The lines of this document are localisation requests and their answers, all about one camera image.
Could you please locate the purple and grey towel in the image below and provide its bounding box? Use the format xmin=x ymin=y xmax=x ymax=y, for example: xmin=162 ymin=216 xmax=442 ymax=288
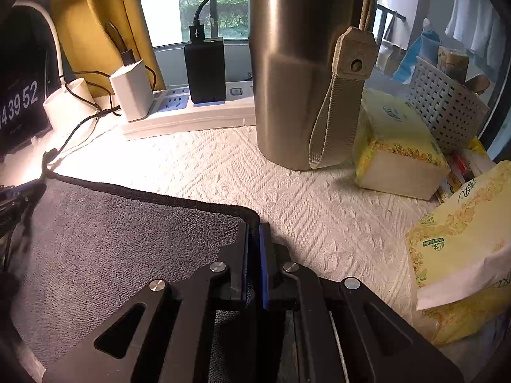
xmin=10 ymin=174 xmax=261 ymax=382

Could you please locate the white textured tablecloth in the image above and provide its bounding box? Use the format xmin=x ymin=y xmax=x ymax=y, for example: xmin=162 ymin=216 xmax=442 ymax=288
xmin=0 ymin=124 xmax=511 ymax=383

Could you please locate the white desk lamp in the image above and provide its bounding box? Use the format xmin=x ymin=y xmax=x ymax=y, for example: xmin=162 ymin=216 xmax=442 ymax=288
xmin=14 ymin=0 xmax=99 ymax=138

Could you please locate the black tablet clock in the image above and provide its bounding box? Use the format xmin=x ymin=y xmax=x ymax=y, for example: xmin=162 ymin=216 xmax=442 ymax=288
xmin=1 ymin=7 xmax=49 ymax=156

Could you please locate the white charger plug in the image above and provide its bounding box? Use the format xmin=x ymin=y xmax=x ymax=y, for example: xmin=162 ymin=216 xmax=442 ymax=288
xmin=109 ymin=61 xmax=154 ymax=122

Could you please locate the yellow tissue box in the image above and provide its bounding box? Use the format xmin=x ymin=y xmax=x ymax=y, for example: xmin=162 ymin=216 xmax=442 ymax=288
xmin=353 ymin=88 xmax=450 ymax=201

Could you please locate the yellow tissue pack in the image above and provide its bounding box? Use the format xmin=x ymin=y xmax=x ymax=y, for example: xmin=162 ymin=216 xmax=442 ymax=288
xmin=406 ymin=161 xmax=510 ymax=346

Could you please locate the white power strip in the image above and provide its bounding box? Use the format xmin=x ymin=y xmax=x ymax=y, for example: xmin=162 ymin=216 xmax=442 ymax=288
xmin=122 ymin=81 xmax=256 ymax=139

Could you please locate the yellow curtain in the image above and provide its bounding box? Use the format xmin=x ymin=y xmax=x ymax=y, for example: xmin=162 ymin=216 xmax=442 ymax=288
xmin=50 ymin=0 xmax=165 ymax=90

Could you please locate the black power adapter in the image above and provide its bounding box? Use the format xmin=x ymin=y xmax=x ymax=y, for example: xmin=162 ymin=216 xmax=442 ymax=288
xmin=184 ymin=38 xmax=226 ymax=104

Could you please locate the white plastic basket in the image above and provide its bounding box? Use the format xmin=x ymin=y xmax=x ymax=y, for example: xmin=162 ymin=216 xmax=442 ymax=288
xmin=405 ymin=56 xmax=489 ymax=153

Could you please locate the stainless steel tumbler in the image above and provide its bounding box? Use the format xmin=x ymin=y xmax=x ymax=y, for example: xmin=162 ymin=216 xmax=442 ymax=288
xmin=248 ymin=0 xmax=378 ymax=171

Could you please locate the white hanging shirt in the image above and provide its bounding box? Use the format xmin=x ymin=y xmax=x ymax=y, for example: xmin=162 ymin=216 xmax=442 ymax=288
xmin=445 ymin=0 xmax=507 ymax=81

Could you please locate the black lamp cable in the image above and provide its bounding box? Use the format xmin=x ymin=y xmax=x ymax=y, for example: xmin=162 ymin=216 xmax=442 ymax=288
xmin=42 ymin=21 xmax=158 ymax=169

